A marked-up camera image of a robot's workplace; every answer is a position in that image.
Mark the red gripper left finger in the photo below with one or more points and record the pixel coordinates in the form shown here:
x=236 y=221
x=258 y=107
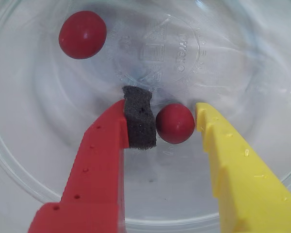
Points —
x=94 y=174

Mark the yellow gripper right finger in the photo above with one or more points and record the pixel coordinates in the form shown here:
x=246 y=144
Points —
x=245 y=184

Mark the red candy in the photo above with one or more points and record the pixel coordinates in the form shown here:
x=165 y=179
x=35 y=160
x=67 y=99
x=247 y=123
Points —
x=82 y=35
x=175 y=123

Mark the clear glass dish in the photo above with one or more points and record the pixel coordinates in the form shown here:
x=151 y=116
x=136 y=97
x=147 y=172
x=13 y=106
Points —
x=38 y=109

